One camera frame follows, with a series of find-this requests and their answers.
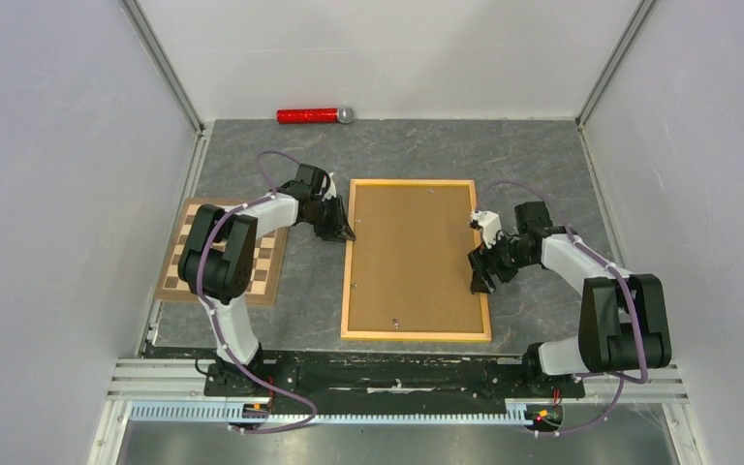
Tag wooden chessboard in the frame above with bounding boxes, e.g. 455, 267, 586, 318
154, 198, 288, 307

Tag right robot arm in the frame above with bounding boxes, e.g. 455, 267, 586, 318
467, 201, 672, 395

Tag yellow wooden picture frame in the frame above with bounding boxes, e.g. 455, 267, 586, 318
339, 178, 494, 344

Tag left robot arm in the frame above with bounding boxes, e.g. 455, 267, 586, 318
178, 164, 356, 395

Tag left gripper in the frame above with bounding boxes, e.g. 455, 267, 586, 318
304, 195, 356, 244

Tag red glitter microphone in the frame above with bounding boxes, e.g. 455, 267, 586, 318
275, 106, 356, 124

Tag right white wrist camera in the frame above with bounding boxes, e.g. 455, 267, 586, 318
469, 209, 502, 249

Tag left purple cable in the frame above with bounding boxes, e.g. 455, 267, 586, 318
193, 150, 320, 436

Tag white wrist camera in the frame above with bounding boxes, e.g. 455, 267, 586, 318
469, 209, 502, 249
321, 172, 337, 201

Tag brown backing board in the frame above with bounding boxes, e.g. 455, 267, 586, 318
346, 184, 487, 335

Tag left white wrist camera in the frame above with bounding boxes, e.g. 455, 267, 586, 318
321, 172, 337, 201

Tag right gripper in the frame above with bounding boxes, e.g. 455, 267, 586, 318
468, 229, 536, 294

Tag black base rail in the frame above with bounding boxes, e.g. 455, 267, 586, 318
142, 346, 585, 400

